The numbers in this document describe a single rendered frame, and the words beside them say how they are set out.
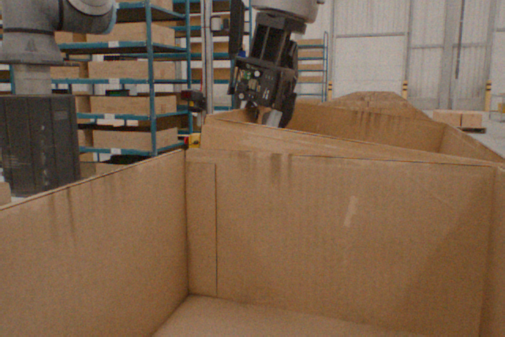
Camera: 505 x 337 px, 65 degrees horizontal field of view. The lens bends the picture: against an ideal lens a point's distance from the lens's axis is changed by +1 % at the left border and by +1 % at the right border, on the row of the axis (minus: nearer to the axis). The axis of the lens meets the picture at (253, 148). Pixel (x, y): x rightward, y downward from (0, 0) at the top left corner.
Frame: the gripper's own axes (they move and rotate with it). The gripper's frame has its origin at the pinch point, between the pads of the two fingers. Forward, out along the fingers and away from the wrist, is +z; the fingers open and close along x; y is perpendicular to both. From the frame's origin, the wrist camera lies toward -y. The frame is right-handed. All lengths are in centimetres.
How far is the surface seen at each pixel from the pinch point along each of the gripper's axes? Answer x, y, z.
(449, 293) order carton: 26.1, 20.2, 1.1
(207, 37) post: -64, -114, -16
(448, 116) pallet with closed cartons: 175, -932, 19
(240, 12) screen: -52, -116, -30
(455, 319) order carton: 27.4, 20.2, 3.3
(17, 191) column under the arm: -86, -42, 48
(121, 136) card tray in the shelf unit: -115, -138, 51
